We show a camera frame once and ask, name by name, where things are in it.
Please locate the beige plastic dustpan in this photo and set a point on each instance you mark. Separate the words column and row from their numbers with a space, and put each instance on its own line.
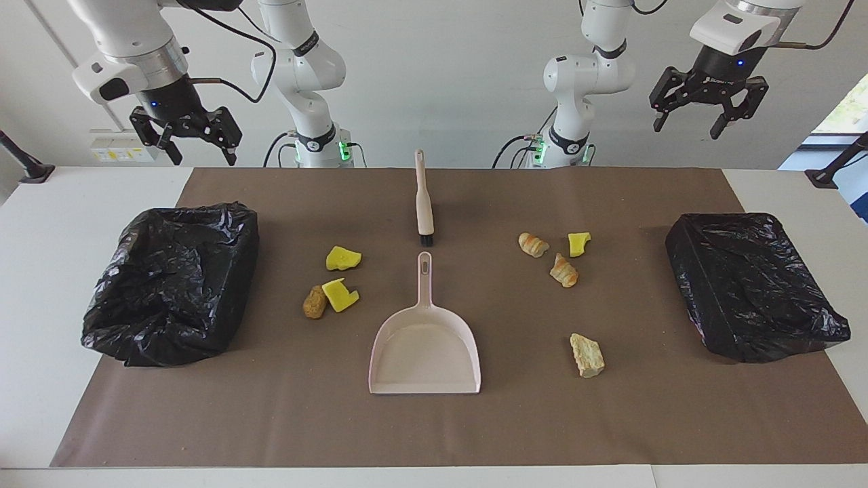
column 424, row 352

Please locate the loosely bagged black trash bin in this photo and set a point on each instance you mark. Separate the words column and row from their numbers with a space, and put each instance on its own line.
column 169, row 291

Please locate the window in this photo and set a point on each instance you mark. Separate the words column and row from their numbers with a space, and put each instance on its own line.
column 851, row 112

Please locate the beige hand brush black bristles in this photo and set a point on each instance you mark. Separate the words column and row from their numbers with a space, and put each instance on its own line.
column 424, row 210

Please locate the flat yellow sponge piece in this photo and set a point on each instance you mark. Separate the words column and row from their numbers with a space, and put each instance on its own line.
column 342, row 258

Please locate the brown lumpy nugget piece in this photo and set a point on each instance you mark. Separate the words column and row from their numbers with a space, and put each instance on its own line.
column 314, row 303

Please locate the orange striped toy croissant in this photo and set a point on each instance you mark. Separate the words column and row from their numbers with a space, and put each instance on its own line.
column 533, row 245
column 564, row 272

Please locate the tightly bagged black trash bin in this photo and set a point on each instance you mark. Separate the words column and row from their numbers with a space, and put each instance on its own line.
column 746, row 291

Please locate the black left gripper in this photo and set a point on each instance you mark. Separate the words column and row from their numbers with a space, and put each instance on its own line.
column 715, row 74

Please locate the black camera stand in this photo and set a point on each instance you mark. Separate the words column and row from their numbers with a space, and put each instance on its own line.
column 824, row 177
column 34, row 173

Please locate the brown paper table mat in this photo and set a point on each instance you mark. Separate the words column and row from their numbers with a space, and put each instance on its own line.
column 434, row 427

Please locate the pale green rock-like chunk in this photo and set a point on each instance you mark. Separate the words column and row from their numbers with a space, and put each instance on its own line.
column 586, row 356

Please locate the yellow sponge piece green edge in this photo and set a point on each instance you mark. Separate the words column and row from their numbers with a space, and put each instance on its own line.
column 338, row 295

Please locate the small yellow sponge piece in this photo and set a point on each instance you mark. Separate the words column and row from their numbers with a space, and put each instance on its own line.
column 578, row 244

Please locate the white wall power outlet box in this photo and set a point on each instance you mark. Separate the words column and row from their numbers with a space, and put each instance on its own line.
column 112, row 152

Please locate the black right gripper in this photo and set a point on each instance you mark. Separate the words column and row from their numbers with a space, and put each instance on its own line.
column 173, row 102

